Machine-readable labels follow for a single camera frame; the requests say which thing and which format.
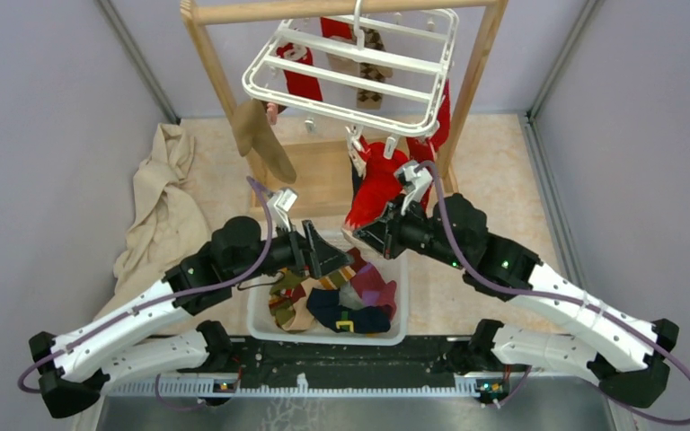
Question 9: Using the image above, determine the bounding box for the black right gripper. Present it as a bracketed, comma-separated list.
[354, 193, 467, 270]

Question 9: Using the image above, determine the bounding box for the grey striped sock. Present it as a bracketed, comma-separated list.
[339, 283, 366, 310]

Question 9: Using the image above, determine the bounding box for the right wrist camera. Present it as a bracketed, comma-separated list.
[394, 160, 434, 216]

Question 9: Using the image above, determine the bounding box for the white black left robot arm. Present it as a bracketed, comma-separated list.
[29, 215, 354, 418]

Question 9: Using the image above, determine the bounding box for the small pink sock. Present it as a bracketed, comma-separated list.
[265, 102, 279, 126]

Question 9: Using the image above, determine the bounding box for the wooden hanger rack frame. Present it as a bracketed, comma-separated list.
[180, 1, 506, 218]

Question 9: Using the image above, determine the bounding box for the tan brown sock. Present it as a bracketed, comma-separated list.
[231, 99, 296, 184]

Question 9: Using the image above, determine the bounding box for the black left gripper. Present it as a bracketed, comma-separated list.
[229, 218, 355, 285]

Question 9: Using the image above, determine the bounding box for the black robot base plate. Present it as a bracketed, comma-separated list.
[183, 335, 526, 390]

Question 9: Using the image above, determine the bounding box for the olive green striped sock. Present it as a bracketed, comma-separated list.
[268, 269, 317, 333]

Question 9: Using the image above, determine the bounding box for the black santa belt sock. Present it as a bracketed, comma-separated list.
[306, 289, 392, 334]

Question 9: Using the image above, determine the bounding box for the white plastic clip hanger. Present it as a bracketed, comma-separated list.
[242, 7, 459, 158]

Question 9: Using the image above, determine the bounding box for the white slotted cable duct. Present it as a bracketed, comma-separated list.
[110, 374, 481, 398]

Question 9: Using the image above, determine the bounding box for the brown argyle sock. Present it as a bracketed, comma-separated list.
[356, 28, 393, 110]

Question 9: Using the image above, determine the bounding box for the red christmas sock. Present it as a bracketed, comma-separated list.
[276, 43, 323, 101]

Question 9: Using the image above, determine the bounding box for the beige crumpled cloth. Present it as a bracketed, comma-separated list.
[94, 123, 211, 320]

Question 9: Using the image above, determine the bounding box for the white perforated plastic basket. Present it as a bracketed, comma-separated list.
[246, 231, 409, 346]

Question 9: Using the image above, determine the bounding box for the maroon purple sock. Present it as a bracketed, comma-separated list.
[348, 248, 397, 320]

